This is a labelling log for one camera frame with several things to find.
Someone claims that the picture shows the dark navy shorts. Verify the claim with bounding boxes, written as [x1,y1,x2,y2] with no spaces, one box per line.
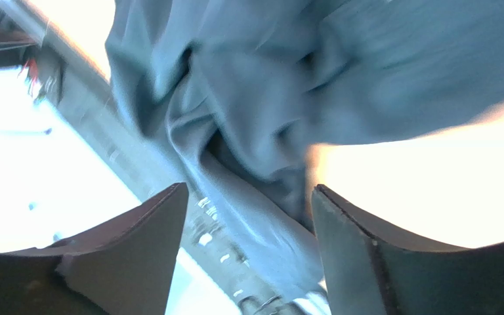
[105,1,504,301]

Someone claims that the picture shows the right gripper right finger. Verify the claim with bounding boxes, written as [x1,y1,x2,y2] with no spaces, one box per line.
[311,185,504,315]

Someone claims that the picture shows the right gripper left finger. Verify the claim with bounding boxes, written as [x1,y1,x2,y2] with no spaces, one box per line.
[0,183,188,315]

